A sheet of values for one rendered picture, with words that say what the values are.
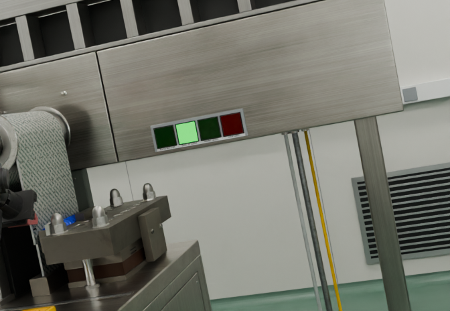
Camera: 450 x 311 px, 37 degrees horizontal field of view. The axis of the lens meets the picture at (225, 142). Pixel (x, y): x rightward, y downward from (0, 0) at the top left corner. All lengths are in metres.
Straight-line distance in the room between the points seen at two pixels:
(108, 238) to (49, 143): 0.35
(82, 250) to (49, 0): 0.72
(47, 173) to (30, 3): 0.50
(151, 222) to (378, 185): 0.62
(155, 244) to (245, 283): 2.67
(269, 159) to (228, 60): 2.41
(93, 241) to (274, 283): 2.85
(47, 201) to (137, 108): 0.34
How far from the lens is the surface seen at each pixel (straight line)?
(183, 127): 1.74
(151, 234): 1.61
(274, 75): 1.69
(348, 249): 4.13
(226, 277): 4.28
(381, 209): 1.86
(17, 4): 1.94
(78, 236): 1.48
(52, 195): 1.67
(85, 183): 1.87
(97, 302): 1.40
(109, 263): 1.53
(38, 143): 1.65
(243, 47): 1.70
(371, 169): 1.85
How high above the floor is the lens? 1.23
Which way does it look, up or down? 3 degrees down
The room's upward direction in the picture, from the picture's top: 11 degrees counter-clockwise
